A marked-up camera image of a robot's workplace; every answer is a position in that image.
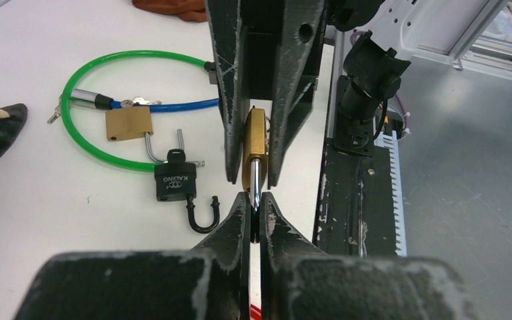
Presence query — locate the small brass padlock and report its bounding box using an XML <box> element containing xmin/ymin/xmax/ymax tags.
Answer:
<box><xmin>242</xmin><ymin>107</ymin><xmax>268</xmax><ymax>211</ymax></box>

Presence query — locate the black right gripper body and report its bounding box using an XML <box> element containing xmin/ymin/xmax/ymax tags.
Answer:
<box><xmin>239</xmin><ymin>1</ymin><xmax>286</xmax><ymax>101</ymax></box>

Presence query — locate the green cable lock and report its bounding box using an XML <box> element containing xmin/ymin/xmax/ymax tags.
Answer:
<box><xmin>56</xmin><ymin>50</ymin><xmax>209</xmax><ymax>173</ymax></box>

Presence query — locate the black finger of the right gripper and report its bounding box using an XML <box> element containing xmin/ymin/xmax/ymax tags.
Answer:
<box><xmin>205</xmin><ymin>0</ymin><xmax>248</xmax><ymax>184</ymax></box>
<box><xmin>268</xmin><ymin>1</ymin><xmax>325</xmax><ymax>187</ymax></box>

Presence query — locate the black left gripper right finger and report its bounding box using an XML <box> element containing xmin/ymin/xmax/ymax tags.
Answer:
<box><xmin>259</xmin><ymin>192</ymin><xmax>478</xmax><ymax>319</ymax></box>

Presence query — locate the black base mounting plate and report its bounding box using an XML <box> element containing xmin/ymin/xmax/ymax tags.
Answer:
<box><xmin>312</xmin><ymin>139</ymin><xmax>398</xmax><ymax>257</ymax></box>

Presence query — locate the brown crumpled cloth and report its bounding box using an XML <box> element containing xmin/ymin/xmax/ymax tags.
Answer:
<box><xmin>131</xmin><ymin>0</ymin><xmax>207</xmax><ymax>23</ymax></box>

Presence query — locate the white toothed cable duct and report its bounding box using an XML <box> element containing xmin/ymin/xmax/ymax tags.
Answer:
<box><xmin>375</xmin><ymin>131</ymin><xmax>407</xmax><ymax>257</ymax></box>

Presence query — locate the large brass padlock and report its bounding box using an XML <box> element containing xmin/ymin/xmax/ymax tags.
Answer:
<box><xmin>105</xmin><ymin>106</ymin><xmax>165</xmax><ymax>163</ymax></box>

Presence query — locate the red cable lock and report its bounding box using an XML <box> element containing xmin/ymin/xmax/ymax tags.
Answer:
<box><xmin>249</xmin><ymin>304</ymin><xmax>262</xmax><ymax>320</ymax></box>

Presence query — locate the black Kajing padlock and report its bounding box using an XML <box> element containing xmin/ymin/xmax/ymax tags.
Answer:
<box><xmin>154</xmin><ymin>149</ymin><xmax>220</xmax><ymax>234</ymax></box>

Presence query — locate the blue cable lock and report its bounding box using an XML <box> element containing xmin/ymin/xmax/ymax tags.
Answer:
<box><xmin>70</xmin><ymin>89</ymin><xmax>219</xmax><ymax>113</ymax></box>

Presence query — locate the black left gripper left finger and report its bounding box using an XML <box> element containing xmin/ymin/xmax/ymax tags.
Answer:
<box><xmin>16</xmin><ymin>192</ymin><xmax>251</xmax><ymax>319</ymax></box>

